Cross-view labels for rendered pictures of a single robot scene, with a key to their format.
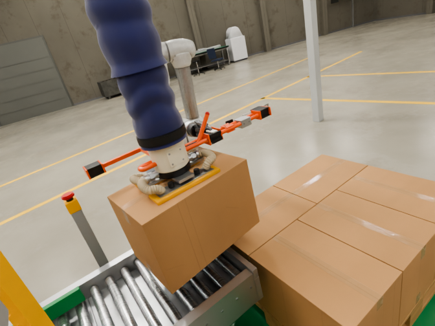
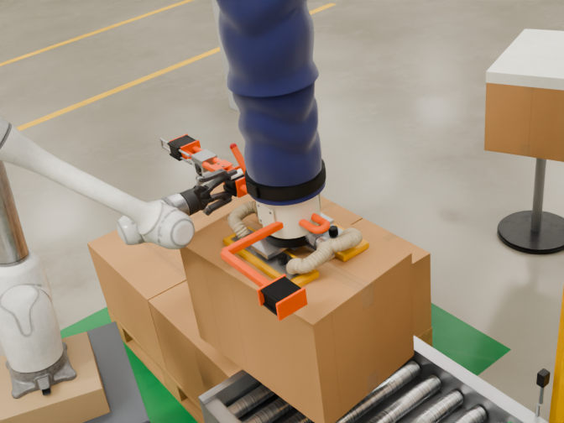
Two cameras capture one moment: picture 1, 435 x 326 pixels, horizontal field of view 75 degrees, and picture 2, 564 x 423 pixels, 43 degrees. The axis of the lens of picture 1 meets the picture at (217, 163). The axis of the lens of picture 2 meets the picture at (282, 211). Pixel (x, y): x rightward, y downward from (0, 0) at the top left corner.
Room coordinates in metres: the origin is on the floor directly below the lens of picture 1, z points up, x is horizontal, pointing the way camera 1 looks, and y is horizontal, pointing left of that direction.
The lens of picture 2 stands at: (1.38, 1.95, 2.25)
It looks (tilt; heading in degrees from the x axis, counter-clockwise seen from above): 31 degrees down; 266
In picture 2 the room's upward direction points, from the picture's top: 8 degrees counter-clockwise
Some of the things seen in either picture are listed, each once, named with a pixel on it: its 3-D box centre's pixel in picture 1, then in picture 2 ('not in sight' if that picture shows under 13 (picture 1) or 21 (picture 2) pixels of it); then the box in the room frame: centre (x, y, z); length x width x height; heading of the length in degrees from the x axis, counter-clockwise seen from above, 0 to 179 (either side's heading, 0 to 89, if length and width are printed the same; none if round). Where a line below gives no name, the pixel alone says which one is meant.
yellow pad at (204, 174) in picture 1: (184, 180); (318, 225); (1.16, 0.17, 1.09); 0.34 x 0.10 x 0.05; 120
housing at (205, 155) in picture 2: (243, 121); (205, 160); (1.48, -0.19, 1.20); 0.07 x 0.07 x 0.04; 30
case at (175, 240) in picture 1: (188, 209); (296, 299); (1.26, 0.21, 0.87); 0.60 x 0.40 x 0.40; 125
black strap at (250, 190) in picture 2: (161, 133); (284, 174); (1.25, 0.22, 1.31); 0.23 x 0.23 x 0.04
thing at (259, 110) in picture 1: (261, 112); (185, 146); (1.54, -0.31, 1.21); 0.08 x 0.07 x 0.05; 120
